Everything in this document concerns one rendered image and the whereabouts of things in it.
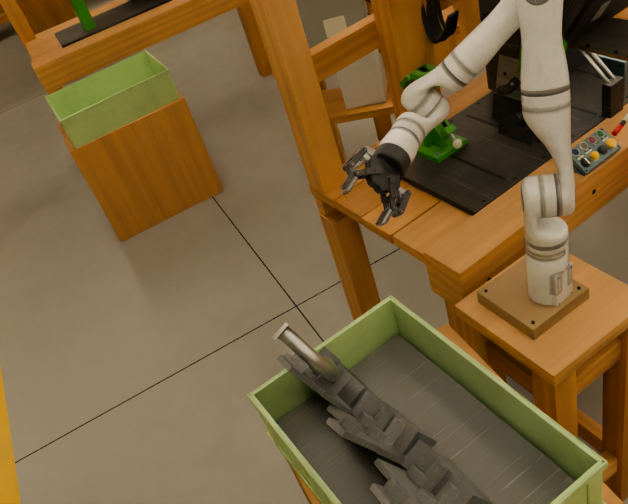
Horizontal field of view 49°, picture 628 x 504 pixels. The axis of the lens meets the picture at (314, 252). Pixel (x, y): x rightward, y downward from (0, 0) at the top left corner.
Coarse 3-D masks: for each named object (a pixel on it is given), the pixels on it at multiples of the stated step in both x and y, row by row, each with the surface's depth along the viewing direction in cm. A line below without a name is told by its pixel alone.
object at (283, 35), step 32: (256, 0) 181; (288, 0) 181; (384, 0) 201; (416, 0) 206; (288, 32) 185; (384, 32) 210; (416, 32) 211; (288, 64) 189; (384, 64) 220; (416, 64) 216; (288, 96) 198; (320, 96) 200; (320, 128) 205; (320, 160) 210
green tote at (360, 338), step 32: (384, 320) 165; (416, 320) 156; (352, 352) 164; (448, 352) 150; (288, 384) 157; (480, 384) 145; (512, 416) 140; (544, 416) 129; (288, 448) 140; (544, 448) 136; (576, 448) 124; (320, 480) 132; (576, 480) 119
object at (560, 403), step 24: (480, 336) 171; (624, 336) 161; (504, 360) 169; (600, 360) 162; (624, 360) 167; (528, 384) 165; (576, 384) 160; (624, 384) 172; (552, 408) 158; (576, 408) 162; (624, 408) 178; (576, 432) 168; (600, 432) 202; (624, 432) 185; (624, 456) 193; (624, 480) 201
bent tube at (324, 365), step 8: (280, 328) 131; (288, 328) 133; (280, 336) 132; (288, 336) 132; (296, 336) 133; (288, 344) 133; (296, 344) 132; (304, 344) 133; (296, 352) 133; (304, 352) 132; (312, 352) 132; (304, 360) 133; (312, 360) 132; (320, 360) 133; (328, 360) 149; (320, 368) 133; (328, 368) 134; (336, 368) 137; (328, 376) 135; (336, 376) 137
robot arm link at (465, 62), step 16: (512, 0) 132; (496, 16) 134; (512, 16) 133; (480, 32) 134; (496, 32) 134; (512, 32) 135; (464, 48) 135; (480, 48) 134; (496, 48) 135; (448, 64) 137; (464, 64) 136; (480, 64) 136; (464, 80) 138
